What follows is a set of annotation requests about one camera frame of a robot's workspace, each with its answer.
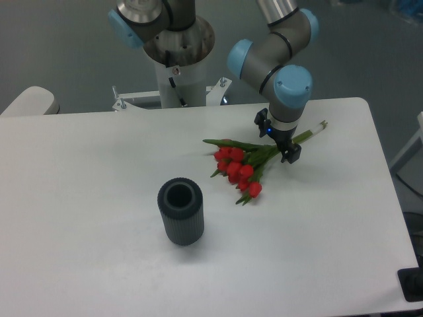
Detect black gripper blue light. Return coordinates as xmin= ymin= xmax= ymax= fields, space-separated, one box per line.
xmin=254 ymin=108 xmax=301 ymax=164

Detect red tulip bouquet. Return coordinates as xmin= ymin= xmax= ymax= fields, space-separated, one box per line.
xmin=203 ymin=120 xmax=328 ymax=205

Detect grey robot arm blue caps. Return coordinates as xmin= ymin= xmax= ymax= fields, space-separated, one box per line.
xmin=108 ymin=1 xmax=319 ymax=162

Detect dark grey ribbed vase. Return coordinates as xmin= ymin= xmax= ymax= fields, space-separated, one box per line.
xmin=157 ymin=178 xmax=204 ymax=246

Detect white furniture at right edge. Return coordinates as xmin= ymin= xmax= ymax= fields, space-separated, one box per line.
xmin=388 ymin=112 xmax=422 ymax=199

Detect beige chair armrest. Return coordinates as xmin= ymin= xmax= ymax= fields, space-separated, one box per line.
xmin=1 ymin=86 xmax=60 ymax=118

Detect white metal base frame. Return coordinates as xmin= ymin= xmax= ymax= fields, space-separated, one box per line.
xmin=112 ymin=77 xmax=232 ymax=111

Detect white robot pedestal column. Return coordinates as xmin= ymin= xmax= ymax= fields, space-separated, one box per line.
xmin=141 ymin=16 xmax=216 ymax=108

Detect black cable on pedestal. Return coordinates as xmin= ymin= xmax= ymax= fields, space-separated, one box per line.
xmin=164 ymin=49 xmax=188 ymax=108

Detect black table cable grommet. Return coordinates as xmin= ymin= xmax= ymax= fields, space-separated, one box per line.
xmin=397 ymin=267 xmax=422 ymax=302

